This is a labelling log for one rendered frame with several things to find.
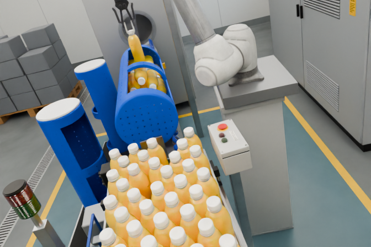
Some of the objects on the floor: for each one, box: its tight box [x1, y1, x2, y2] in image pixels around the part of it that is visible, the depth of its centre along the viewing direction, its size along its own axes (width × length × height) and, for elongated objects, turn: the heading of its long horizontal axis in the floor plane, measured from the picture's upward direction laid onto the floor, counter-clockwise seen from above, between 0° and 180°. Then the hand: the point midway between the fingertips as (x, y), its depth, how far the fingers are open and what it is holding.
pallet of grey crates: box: [0, 23, 83, 125], centre depth 473 cm, size 120×80×119 cm
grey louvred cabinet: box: [266, 0, 371, 152], centre depth 295 cm, size 54×215×145 cm, turn 26°
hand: (129, 27), depth 186 cm, fingers closed on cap, 4 cm apart
